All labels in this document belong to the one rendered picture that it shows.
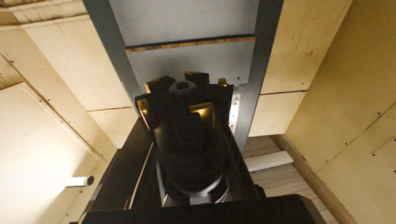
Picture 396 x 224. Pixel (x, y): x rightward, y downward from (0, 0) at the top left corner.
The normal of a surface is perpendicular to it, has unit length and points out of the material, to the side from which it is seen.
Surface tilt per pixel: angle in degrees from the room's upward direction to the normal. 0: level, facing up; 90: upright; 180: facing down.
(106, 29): 90
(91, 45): 90
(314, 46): 90
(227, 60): 90
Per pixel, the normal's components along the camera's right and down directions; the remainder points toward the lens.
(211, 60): 0.06, 0.61
